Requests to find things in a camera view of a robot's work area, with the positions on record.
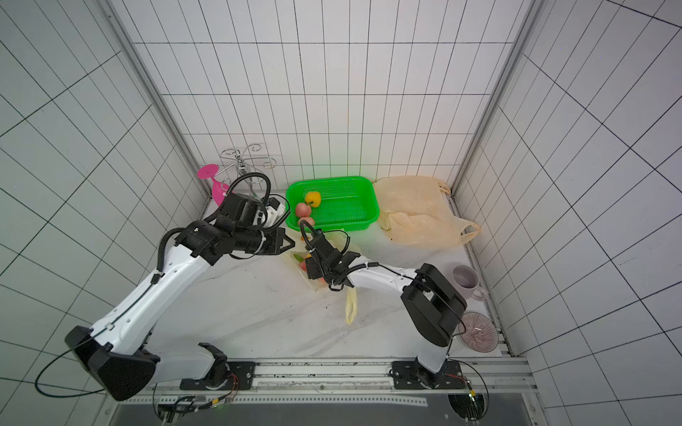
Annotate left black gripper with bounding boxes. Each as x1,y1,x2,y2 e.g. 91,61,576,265
235,224,296,257

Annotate yellow printed plastic bag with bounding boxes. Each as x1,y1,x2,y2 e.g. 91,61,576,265
286,235,358,326

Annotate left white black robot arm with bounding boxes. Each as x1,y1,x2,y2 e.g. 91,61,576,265
65,193,295,401

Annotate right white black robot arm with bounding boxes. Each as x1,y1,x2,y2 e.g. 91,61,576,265
301,225,467,390

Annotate pink peach front left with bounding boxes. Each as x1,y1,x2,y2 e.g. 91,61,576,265
298,217,315,226

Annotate pink peach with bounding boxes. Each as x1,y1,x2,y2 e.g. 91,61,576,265
295,202,312,218
298,217,315,226

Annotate plain beige plastic bag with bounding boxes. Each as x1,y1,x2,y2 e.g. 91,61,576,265
374,176,481,250

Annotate yellow bell pepper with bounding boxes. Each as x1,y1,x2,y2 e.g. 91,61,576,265
305,191,321,208

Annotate green plastic basket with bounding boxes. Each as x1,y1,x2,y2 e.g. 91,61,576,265
285,177,379,232

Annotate pink plastic wine glass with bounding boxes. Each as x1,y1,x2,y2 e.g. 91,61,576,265
196,164,229,206

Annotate silver metal glass rack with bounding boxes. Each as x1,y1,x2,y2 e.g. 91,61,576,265
215,143,277,185

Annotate purple mug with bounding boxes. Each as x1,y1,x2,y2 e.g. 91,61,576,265
452,264,489,302

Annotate aluminium mounting rail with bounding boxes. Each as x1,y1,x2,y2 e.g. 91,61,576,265
126,358,538,410

